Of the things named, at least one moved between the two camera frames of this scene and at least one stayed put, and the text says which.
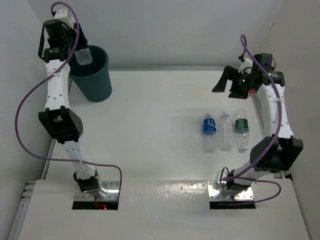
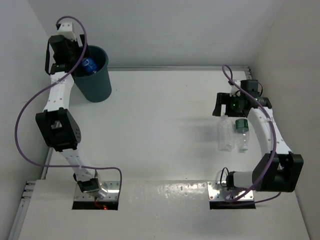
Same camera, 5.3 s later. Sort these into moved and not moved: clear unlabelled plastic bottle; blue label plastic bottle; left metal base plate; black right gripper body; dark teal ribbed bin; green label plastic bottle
Moved: black right gripper body; blue label plastic bottle
Not moved: left metal base plate; green label plastic bottle; dark teal ribbed bin; clear unlabelled plastic bottle
